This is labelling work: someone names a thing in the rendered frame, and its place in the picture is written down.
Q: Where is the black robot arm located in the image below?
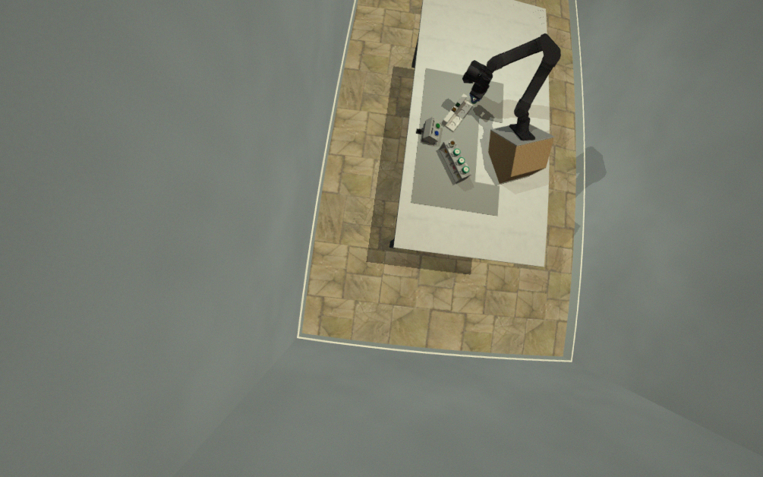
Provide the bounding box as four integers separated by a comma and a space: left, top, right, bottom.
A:
462, 33, 561, 141

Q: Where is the grey sloping control panel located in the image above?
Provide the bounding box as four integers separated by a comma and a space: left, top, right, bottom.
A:
416, 117, 442, 145

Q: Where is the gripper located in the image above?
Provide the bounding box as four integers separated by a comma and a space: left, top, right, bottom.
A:
469, 83, 489, 103

